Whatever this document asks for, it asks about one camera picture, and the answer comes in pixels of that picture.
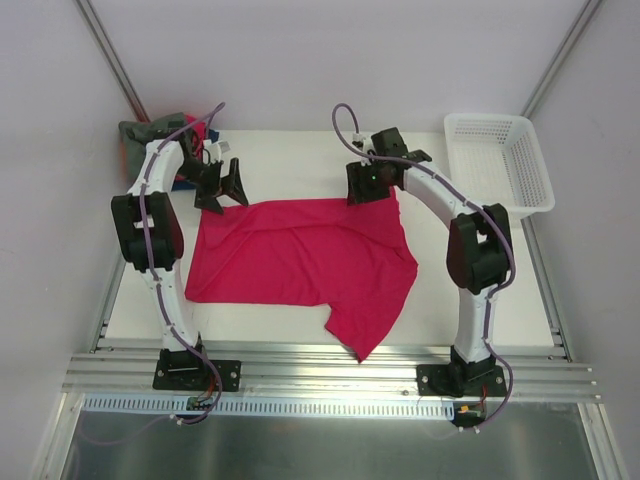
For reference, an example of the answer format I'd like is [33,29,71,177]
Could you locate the folded navy blue t shirt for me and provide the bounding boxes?
[172,129,219,191]

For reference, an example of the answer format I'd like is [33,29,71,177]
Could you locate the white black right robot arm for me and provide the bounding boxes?
[346,128,515,398]

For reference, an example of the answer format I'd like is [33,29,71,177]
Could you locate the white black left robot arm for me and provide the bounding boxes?
[111,127,249,388]

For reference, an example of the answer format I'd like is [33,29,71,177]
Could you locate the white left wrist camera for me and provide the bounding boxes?
[202,140,230,164]

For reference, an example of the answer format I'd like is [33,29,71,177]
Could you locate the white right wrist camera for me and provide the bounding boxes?
[350,132,375,164]

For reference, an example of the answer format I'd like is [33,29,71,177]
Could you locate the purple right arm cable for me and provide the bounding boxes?
[331,103,516,436]

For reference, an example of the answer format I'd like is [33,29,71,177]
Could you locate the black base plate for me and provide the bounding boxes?
[152,360,242,392]
[416,364,507,399]

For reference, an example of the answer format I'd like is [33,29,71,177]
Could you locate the crimson pink t shirt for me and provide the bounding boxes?
[185,196,418,362]

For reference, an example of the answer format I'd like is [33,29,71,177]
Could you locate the white slotted cable duct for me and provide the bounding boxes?
[83,394,454,420]

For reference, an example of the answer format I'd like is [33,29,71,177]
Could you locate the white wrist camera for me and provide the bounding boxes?
[350,132,375,164]
[202,140,230,164]

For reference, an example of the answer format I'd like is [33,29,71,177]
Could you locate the white plastic mesh basket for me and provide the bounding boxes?
[444,113,555,220]

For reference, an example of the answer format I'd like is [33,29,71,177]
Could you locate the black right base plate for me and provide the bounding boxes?
[416,364,507,399]

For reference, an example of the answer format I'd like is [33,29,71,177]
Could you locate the aluminium frame rail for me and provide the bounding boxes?
[62,339,604,403]

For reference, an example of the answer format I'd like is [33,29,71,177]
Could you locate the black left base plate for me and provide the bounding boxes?
[152,360,242,392]

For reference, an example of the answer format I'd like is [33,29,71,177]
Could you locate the folded red t shirt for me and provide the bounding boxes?
[190,121,209,154]

